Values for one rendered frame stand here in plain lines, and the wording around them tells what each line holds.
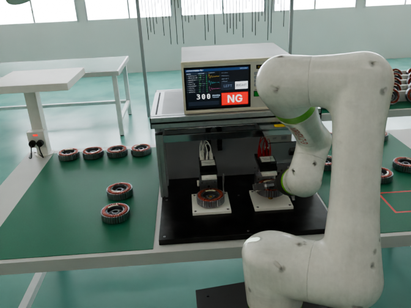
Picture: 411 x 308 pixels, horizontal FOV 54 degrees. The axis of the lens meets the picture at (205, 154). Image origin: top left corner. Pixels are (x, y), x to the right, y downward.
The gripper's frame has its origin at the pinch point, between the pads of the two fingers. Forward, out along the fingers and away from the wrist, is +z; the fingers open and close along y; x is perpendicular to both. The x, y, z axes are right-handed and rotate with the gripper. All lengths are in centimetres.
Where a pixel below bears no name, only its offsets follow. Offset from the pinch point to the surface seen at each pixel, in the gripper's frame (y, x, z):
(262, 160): -1.4, 10.5, 2.3
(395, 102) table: 125, 47, 94
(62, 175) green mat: -88, 19, 50
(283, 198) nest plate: 5.0, -5.7, 2.1
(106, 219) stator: -65, -5, 6
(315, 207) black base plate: 15.0, -10.7, -4.1
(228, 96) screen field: -13.0, 36.7, -3.9
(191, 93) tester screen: -27.4, 39.4, -3.3
